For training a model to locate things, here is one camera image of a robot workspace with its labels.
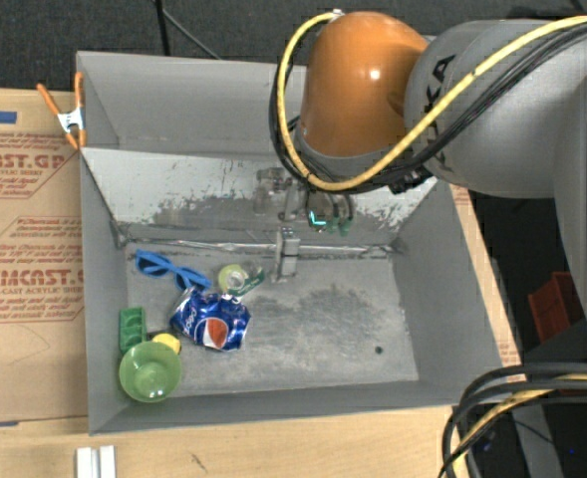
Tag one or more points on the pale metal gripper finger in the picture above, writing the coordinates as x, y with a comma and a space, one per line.
292, 249
279, 259

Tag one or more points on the blue crushed soda can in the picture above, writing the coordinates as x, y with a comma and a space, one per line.
213, 321

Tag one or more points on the light green plastic cup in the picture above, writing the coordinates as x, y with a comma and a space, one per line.
146, 374

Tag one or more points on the grey metal bin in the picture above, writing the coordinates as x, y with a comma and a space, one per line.
323, 326

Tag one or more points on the brown cardboard board red print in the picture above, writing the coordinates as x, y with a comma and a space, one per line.
34, 217

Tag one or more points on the yellow ball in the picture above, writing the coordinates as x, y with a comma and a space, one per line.
168, 341

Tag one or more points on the green toy block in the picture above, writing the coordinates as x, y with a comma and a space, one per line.
132, 327

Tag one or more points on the blue sunglasses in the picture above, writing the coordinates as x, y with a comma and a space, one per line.
166, 267

